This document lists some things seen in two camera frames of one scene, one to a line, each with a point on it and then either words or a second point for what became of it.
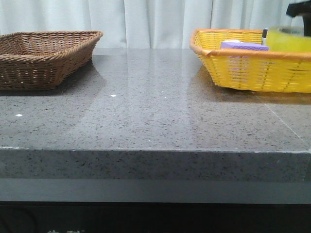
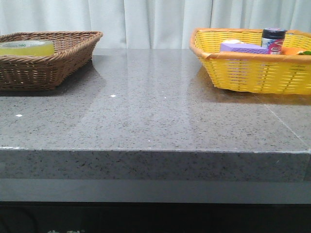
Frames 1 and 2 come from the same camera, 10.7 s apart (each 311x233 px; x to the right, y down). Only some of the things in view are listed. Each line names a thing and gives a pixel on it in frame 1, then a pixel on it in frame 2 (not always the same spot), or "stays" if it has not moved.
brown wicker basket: x=40 y=60 stays
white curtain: x=143 y=24 stays
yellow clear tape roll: x=297 y=27 to x=28 y=47
